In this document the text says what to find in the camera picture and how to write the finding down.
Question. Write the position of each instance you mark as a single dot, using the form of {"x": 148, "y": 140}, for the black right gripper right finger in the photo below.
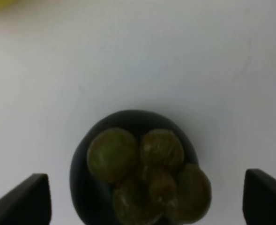
{"x": 259, "y": 198}

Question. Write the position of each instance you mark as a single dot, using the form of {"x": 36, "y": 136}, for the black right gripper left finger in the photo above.
{"x": 29, "y": 203}

